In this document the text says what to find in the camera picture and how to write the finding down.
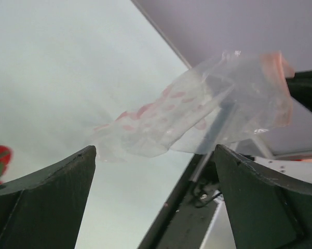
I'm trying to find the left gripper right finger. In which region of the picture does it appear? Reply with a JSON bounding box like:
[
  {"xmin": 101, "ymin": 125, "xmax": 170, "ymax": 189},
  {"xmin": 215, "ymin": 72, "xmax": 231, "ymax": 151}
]
[{"xmin": 214, "ymin": 145, "xmax": 312, "ymax": 248}]

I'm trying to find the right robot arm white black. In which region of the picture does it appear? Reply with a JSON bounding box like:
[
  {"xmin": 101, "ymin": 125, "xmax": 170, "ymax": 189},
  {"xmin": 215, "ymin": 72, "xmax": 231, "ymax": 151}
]
[{"xmin": 236, "ymin": 71, "xmax": 312, "ymax": 183}]

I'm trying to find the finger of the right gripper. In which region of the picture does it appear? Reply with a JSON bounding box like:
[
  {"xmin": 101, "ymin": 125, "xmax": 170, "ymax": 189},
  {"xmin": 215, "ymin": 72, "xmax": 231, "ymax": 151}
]
[{"xmin": 286, "ymin": 71, "xmax": 312, "ymax": 113}]

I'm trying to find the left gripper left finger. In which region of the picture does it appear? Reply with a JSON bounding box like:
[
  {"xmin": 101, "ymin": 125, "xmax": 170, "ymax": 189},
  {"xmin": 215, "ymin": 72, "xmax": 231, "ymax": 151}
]
[{"xmin": 0, "ymin": 146, "xmax": 96, "ymax": 249}]

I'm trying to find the clear zip top bag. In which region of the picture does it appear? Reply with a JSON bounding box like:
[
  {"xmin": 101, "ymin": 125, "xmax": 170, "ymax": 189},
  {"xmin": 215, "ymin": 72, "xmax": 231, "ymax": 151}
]
[{"xmin": 89, "ymin": 51, "xmax": 295, "ymax": 162}]

